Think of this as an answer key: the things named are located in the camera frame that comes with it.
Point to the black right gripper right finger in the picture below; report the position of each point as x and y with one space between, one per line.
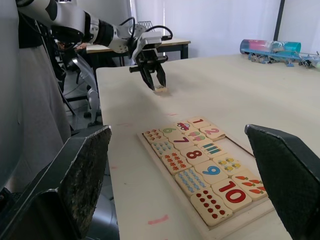
290 175

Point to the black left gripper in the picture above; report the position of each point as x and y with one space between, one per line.
147 62

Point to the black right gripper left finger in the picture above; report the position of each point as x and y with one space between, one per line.
62 180

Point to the wooden puzzle tile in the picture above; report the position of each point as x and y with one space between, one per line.
161 89

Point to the green number 6 tile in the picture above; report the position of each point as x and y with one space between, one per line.
170 130

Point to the wooden puzzle board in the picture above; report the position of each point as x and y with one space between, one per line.
250 220

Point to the red number 10 tile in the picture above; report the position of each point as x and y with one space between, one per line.
232 193

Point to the number 1 tile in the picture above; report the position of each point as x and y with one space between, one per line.
198 121

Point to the purple number 7 tile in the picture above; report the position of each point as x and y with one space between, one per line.
182 141

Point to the blue number 9 tile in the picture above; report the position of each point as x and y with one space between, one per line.
211 171

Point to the number 2 tile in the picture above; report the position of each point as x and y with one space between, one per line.
212 132

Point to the red number 8 tile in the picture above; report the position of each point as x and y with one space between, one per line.
194 155

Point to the orange carrots picture tile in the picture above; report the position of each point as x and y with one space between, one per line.
250 183

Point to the red car picture tile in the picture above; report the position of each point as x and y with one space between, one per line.
183 126

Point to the red mushrooms picture tile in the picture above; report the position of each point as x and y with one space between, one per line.
153 135

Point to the yellow chicks picture tile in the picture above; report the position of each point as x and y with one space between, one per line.
228 163

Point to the white legged robot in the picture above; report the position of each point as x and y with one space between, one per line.
93 100

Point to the blue drops picture tile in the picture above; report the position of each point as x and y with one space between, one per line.
163 148

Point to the ice creams picture tile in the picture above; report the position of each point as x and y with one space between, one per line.
197 137

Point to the white hanging cloth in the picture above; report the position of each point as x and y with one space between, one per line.
42 105

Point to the pencils picture tile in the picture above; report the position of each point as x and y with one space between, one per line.
211 149

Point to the red ladybugs picture tile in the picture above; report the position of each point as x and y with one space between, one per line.
211 206

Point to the orange flowers picture tile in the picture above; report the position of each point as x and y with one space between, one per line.
176 161

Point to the blue candies picture tile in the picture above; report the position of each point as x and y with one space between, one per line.
192 180

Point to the transparent blue pink cylinder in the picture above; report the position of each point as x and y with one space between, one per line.
265 46

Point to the blue rod with clips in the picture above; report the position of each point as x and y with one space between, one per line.
277 56

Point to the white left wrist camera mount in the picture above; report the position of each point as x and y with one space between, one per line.
150 38

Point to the background desk with black frame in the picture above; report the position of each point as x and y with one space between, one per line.
175 43

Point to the black vertical post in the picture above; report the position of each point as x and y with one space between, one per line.
279 17

